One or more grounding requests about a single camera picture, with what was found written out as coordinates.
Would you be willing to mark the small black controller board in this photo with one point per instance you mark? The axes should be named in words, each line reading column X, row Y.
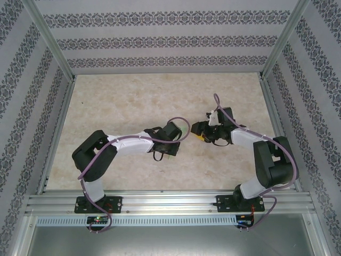
column 245, row 218
column 98, row 220

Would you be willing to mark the aluminium frame post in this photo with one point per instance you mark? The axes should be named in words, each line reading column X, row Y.
column 318, row 234
column 22, row 237
column 52, row 42
column 284, row 42

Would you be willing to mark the aluminium frame side rail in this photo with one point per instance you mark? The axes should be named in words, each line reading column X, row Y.
column 59, row 133
column 278, row 133

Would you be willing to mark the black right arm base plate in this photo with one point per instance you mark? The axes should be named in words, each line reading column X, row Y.
column 223, row 205

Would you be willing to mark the aluminium mounting rail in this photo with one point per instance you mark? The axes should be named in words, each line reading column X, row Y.
column 165, row 202

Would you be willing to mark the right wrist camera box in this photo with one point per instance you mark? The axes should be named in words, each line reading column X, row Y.
column 213, row 118

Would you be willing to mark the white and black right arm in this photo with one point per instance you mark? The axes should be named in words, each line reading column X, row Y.
column 245, row 140

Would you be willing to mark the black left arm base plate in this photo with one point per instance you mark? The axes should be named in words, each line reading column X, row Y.
column 114, row 204

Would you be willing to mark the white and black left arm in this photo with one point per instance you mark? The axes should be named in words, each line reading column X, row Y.
column 130, row 146

